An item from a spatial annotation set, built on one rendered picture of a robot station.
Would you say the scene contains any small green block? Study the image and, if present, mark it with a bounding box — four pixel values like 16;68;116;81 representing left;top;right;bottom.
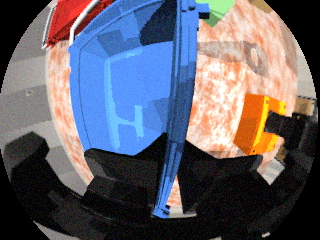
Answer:
195;0;235;28

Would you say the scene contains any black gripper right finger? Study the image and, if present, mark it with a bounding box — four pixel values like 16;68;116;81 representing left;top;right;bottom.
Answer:
176;140;264;215

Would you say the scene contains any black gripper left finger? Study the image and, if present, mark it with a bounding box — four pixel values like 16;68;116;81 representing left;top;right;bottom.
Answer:
84;133;167;215

